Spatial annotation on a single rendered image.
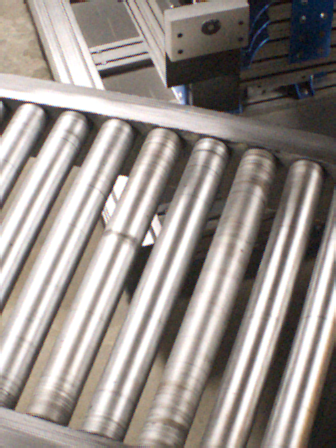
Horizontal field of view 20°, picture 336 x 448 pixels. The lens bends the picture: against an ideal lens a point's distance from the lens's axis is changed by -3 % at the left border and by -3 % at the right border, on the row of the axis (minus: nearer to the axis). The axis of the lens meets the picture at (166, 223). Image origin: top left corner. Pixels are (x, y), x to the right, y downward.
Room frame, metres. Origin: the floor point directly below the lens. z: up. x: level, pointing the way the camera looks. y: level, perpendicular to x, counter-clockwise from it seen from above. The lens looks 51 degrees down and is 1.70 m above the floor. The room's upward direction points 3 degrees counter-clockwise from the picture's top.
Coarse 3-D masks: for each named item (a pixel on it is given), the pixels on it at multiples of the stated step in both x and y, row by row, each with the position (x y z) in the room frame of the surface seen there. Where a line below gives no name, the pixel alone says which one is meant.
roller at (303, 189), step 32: (288, 192) 0.77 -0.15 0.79; (320, 192) 0.78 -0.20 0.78; (288, 224) 0.71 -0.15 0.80; (288, 256) 0.67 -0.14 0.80; (256, 288) 0.63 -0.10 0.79; (288, 288) 0.63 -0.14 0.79; (256, 320) 0.58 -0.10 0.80; (256, 352) 0.54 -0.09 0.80; (224, 384) 0.50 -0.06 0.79; (256, 384) 0.50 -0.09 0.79; (224, 416) 0.46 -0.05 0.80
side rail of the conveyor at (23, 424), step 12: (0, 408) 0.47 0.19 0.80; (0, 420) 0.46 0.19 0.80; (12, 420) 0.46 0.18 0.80; (24, 420) 0.46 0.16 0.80; (36, 420) 0.46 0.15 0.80; (0, 432) 0.44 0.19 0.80; (12, 432) 0.44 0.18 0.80; (24, 432) 0.44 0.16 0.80; (36, 432) 0.44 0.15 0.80; (48, 432) 0.44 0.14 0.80; (60, 432) 0.44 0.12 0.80; (72, 432) 0.44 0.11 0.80; (84, 432) 0.44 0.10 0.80; (0, 444) 0.43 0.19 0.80; (12, 444) 0.43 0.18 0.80; (24, 444) 0.43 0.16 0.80; (36, 444) 0.43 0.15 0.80; (48, 444) 0.43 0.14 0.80; (60, 444) 0.43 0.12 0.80; (72, 444) 0.43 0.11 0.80; (84, 444) 0.43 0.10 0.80; (96, 444) 0.43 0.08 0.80; (108, 444) 0.43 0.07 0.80; (120, 444) 0.43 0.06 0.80
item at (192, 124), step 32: (0, 96) 0.97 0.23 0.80; (32, 96) 0.96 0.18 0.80; (64, 96) 0.96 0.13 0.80; (96, 96) 0.95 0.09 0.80; (128, 96) 0.95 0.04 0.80; (96, 128) 0.92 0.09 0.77; (192, 128) 0.88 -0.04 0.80; (224, 128) 0.88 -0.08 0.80; (256, 128) 0.88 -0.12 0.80; (288, 128) 0.88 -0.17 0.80; (128, 160) 0.90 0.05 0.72; (288, 160) 0.83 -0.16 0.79; (320, 160) 0.82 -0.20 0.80; (224, 192) 0.86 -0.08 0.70
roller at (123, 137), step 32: (128, 128) 0.89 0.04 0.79; (96, 160) 0.83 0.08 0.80; (96, 192) 0.78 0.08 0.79; (64, 224) 0.73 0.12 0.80; (96, 224) 0.75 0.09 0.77; (64, 256) 0.68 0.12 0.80; (32, 288) 0.64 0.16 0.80; (64, 288) 0.65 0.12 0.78; (32, 320) 0.59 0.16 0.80; (0, 352) 0.55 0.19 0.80; (32, 352) 0.56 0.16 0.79; (0, 384) 0.51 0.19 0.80
